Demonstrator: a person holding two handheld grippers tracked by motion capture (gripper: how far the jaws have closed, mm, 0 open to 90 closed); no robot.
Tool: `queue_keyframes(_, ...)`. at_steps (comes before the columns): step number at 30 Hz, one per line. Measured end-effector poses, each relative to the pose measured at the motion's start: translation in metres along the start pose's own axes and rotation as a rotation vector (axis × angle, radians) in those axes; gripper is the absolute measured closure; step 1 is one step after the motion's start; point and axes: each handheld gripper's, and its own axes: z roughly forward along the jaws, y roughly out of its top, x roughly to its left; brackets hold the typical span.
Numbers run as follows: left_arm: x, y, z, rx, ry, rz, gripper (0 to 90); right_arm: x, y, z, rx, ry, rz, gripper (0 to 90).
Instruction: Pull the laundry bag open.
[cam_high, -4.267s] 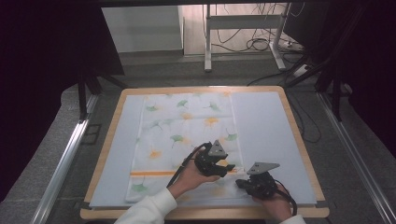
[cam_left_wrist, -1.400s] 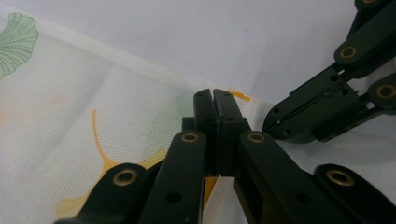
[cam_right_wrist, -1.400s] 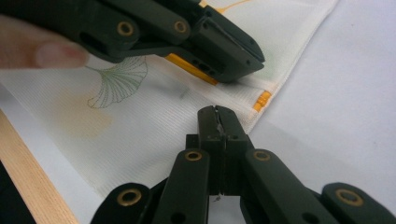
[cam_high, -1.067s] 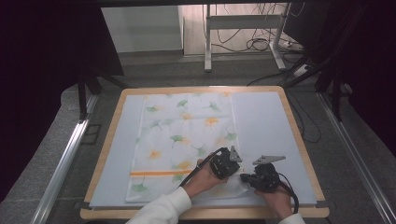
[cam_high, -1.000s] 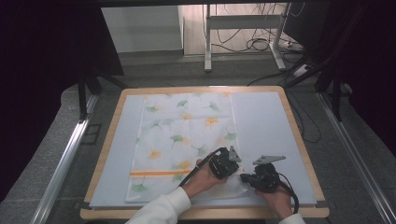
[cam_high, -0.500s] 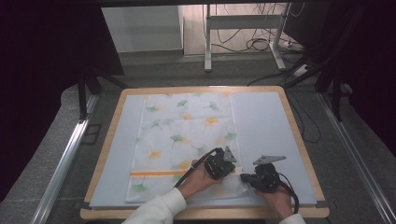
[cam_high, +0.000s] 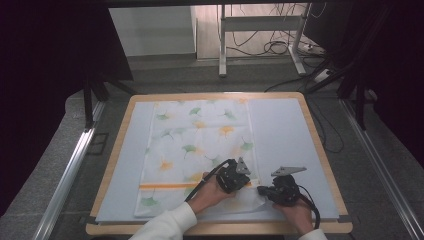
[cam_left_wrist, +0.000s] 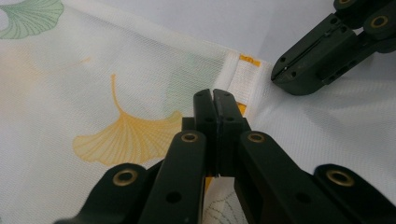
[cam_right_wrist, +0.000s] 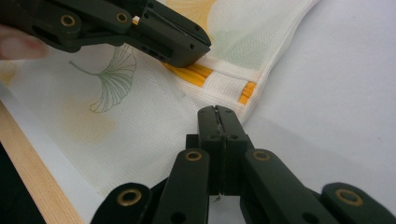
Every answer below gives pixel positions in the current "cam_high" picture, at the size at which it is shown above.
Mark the person's right hand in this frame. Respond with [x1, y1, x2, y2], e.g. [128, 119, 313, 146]
[272, 199, 315, 237]

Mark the wooden table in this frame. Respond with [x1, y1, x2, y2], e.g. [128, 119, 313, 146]
[85, 91, 354, 236]

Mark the white power strip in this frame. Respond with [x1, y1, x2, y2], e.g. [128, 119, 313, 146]
[313, 67, 335, 84]

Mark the white leaf-print cloth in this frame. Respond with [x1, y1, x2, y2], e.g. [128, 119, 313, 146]
[133, 98, 268, 219]

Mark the black metal stand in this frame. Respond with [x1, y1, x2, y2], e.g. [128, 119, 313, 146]
[82, 73, 138, 130]
[303, 3, 395, 132]

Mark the pale blue table mat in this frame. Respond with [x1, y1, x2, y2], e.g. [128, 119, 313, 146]
[95, 97, 341, 224]

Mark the person's left hand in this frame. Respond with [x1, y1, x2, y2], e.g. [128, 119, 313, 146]
[186, 171, 235, 215]

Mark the right hand-held gripper black cable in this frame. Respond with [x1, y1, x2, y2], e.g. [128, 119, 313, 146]
[297, 184, 322, 231]

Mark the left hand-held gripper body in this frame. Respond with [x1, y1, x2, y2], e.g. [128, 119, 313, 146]
[215, 156, 252, 195]

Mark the tangle of black floor cables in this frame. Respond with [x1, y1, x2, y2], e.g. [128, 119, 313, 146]
[229, 3, 329, 58]

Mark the white cabinet panel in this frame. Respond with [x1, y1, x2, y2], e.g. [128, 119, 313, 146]
[108, 6, 198, 58]

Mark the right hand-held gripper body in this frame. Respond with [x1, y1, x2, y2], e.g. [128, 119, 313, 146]
[270, 165, 308, 207]

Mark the black curtain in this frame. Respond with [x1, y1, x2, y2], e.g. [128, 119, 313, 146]
[328, 0, 424, 172]
[0, 0, 135, 218]

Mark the white metal desk frame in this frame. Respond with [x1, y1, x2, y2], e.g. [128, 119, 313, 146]
[217, 3, 312, 79]

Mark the aluminium rail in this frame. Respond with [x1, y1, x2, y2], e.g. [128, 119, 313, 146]
[339, 97, 424, 240]
[31, 99, 108, 240]

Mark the thin black floor cable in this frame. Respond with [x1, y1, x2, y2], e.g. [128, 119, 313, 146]
[307, 95, 345, 155]

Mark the dark floor plate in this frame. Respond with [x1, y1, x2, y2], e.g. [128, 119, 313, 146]
[86, 132, 110, 156]

